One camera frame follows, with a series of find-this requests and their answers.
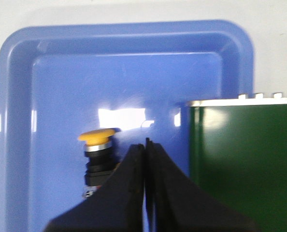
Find yellow mushroom push button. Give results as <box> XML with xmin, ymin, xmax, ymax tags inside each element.
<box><xmin>78</xmin><ymin>129</ymin><xmax>118</xmax><ymax>199</ymax></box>

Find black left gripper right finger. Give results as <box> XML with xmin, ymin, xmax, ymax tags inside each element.
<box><xmin>145</xmin><ymin>139</ymin><xmax>258</xmax><ymax>232</ymax></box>

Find green conveyor belt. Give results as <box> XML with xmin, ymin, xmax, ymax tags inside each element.
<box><xmin>189</xmin><ymin>93</ymin><xmax>287</xmax><ymax>232</ymax></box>

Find blue plastic tray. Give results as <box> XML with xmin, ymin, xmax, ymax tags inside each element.
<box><xmin>0</xmin><ymin>20</ymin><xmax>253</xmax><ymax>232</ymax></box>

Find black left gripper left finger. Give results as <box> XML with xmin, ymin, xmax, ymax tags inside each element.
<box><xmin>44</xmin><ymin>145</ymin><xmax>144</xmax><ymax>232</ymax></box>

